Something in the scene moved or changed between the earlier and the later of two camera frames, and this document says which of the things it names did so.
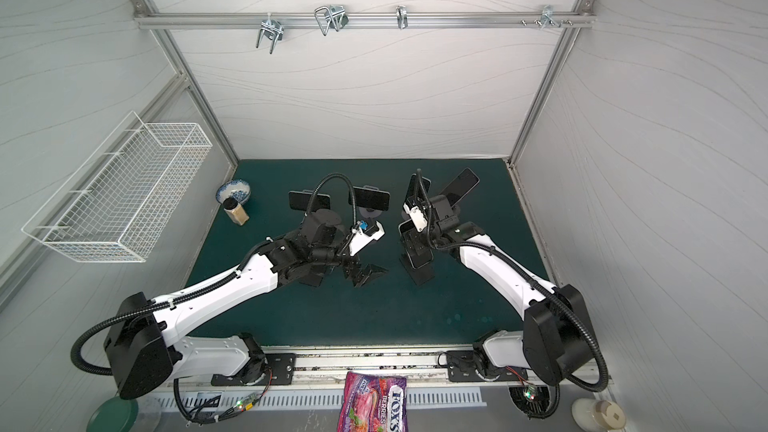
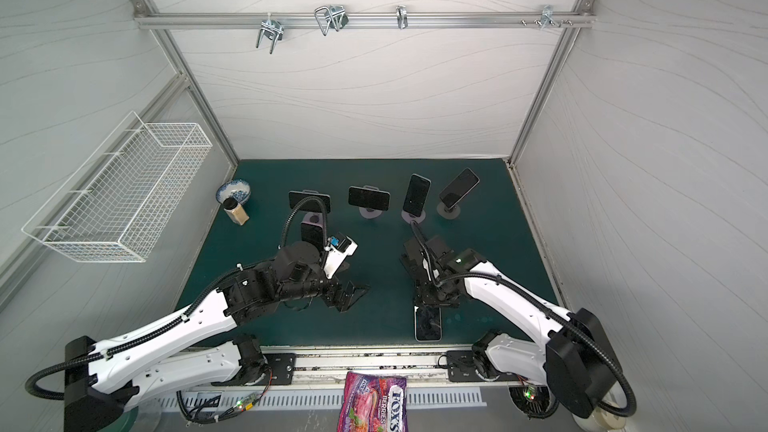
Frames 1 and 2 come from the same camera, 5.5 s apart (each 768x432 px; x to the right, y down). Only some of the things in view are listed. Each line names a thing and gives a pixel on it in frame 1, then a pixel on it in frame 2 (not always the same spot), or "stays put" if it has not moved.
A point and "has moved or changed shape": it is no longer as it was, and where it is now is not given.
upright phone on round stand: x=418 y=190 stays put
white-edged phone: x=417 y=244 has moved or changed shape
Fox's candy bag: x=373 y=403 stays put
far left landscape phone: x=301 y=200 stays put
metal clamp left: x=272 y=29 stays put
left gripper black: x=370 y=272 → x=346 y=300
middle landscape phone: x=370 y=198 stays put
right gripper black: x=414 y=250 → x=430 y=298
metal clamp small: x=402 y=18 stays put
